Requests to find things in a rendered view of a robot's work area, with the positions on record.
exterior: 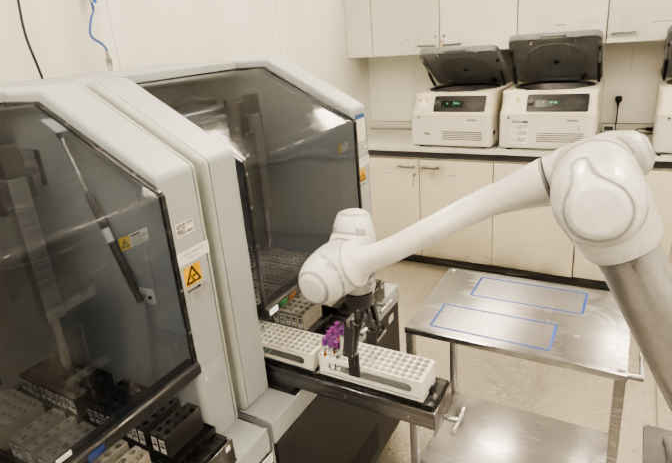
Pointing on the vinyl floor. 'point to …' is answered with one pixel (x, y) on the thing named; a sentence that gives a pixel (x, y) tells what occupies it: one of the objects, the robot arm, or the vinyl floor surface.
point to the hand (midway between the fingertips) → (363, 357)
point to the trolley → (592, 317)
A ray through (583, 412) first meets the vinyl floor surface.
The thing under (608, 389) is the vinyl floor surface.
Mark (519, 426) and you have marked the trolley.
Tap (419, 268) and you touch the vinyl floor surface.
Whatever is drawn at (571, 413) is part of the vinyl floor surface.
